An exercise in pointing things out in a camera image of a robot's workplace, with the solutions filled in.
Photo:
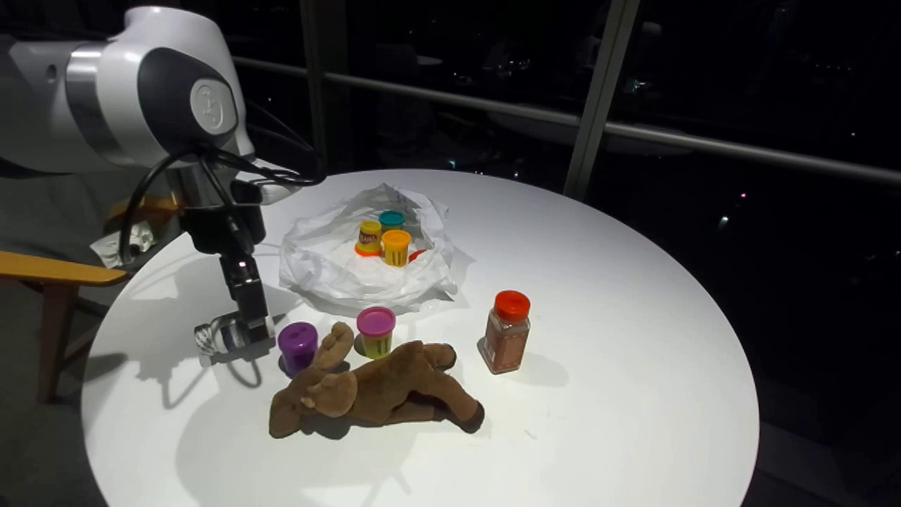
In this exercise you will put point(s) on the pink lid dough tub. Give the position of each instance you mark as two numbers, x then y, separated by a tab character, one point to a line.
376	324

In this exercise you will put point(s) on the brown plush moose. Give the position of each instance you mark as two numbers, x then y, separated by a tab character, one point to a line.
396	383

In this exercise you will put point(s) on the grey window frame post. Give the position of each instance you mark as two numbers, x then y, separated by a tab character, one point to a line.
601	93
324	56

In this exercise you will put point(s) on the red lid spice jar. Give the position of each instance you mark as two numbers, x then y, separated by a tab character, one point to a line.
507	341

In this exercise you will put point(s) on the purple plastic cup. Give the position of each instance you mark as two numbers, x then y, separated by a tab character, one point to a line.
297	344

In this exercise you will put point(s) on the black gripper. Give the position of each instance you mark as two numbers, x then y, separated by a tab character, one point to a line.
239	255

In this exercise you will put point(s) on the grey armchair wooden arms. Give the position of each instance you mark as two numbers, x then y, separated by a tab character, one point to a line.
56	272

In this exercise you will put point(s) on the orange-yellow dough tub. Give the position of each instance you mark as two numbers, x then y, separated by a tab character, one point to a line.
396	248

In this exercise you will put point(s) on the metal window rail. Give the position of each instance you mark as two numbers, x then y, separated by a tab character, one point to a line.
750	149

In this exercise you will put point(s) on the clear white plastic bag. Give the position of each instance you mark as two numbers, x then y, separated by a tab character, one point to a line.
320	262

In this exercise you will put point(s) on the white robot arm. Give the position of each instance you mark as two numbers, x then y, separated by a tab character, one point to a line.
142	93

